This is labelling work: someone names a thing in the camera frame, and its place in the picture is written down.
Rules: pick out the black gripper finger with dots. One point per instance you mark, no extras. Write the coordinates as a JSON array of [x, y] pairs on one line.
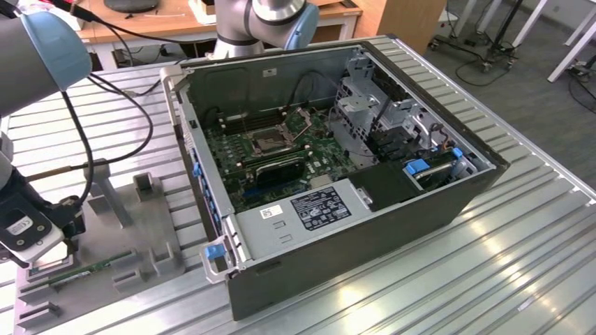
[[72, 249]]

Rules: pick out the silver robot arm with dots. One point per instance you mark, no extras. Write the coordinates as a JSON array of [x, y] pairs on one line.
[[37, 52]]

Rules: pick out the blue expansion slot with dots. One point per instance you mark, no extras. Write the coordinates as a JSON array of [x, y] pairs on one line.
[[253, 192]]

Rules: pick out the black RAM slot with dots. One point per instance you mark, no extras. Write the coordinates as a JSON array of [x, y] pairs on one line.
[[253, 123], [253, 119], [253, 115], [253, 126]]

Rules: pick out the CPU socket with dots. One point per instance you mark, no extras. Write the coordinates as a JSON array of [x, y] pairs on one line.
[[272, 143]]

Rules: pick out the grey parts rack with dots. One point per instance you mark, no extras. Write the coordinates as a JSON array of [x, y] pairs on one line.
[[93, 244]]

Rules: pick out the green RAM stick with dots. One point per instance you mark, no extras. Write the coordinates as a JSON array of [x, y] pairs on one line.
[[88, 270]]

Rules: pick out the blue case latch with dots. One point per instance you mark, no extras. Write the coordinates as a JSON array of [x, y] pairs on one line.
[[213, 253]]

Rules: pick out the grey power supply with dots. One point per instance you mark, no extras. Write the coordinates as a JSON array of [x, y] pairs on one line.
[[275, 237]]

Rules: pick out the black glossy card cover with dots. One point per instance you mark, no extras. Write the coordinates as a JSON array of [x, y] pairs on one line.
[[279, 172]]

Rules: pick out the green motherboard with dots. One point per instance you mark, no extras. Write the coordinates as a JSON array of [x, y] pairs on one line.
[[325, 146]]

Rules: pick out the white case sticker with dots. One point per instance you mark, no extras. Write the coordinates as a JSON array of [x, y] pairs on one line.
[[269, 72]]

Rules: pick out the black PC case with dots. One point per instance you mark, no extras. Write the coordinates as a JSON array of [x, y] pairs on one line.
[[349, 272]]

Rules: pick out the wooden desk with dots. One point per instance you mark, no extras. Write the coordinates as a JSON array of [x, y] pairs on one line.
[[185, 21]]

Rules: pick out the dark monitor base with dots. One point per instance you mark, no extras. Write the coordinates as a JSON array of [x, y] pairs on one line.
[[129, 5]]

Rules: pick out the black plastic shroud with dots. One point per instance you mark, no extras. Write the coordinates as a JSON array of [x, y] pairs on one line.
[[381, 188]]

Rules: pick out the metal drive cage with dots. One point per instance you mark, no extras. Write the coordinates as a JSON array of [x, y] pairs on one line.
[[353, 104]]

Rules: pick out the blue disk carrier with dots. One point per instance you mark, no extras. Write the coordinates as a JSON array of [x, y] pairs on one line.
[[415, 167]]

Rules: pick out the wooden cabinet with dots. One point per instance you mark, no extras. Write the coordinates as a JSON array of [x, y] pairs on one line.
[[409, 21]]

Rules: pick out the black wheeled stand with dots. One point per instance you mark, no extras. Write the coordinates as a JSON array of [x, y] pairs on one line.
[[505, 21]]

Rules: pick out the white table leg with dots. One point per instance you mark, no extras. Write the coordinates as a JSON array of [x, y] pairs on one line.
[[572, 52]]

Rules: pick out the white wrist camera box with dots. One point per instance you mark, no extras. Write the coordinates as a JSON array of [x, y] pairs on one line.
[[25, 234]]

